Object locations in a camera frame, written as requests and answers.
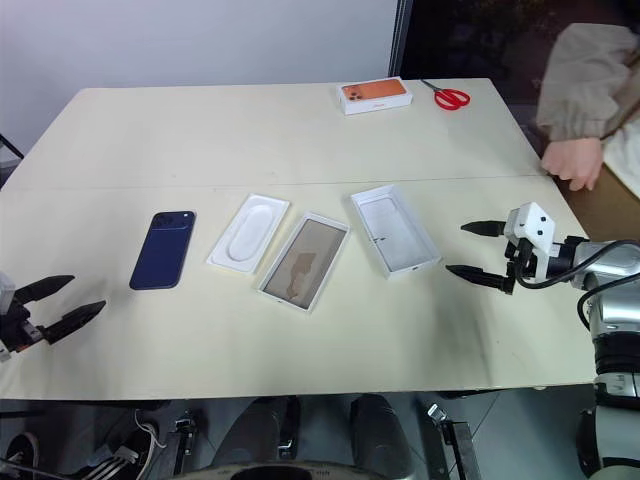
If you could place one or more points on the dark blue smartphone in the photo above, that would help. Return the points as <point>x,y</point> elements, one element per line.
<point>162,250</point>

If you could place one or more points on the metal table leg bracket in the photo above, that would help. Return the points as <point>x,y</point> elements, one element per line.
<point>450,435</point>
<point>181,435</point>

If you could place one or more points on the white phone tray insert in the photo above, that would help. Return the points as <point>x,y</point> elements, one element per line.
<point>250,232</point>

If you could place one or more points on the dark rounded shape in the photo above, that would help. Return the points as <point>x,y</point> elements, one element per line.
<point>377,432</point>

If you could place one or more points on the bare person hand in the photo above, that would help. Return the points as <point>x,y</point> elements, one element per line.
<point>575,160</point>

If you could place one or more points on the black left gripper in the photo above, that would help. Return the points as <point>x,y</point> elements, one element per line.
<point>17,330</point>

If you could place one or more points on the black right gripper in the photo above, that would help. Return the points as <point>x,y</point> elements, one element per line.
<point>520,260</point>

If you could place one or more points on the grey metal window frame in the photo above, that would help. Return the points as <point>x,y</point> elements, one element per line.
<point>400,40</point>

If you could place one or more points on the black metal stand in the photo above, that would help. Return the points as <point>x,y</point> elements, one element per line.
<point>10,147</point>

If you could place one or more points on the orange printed phone box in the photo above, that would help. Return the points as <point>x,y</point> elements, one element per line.
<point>372,93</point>

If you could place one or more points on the beige sleeved person forearm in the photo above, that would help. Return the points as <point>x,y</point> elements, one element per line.
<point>580,85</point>

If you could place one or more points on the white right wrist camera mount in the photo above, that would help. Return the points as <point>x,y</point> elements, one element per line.
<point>530,222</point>

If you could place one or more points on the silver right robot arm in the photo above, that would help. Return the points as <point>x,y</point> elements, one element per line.
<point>616,274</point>

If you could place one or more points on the white phone box base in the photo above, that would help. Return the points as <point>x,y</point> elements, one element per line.
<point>395,230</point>

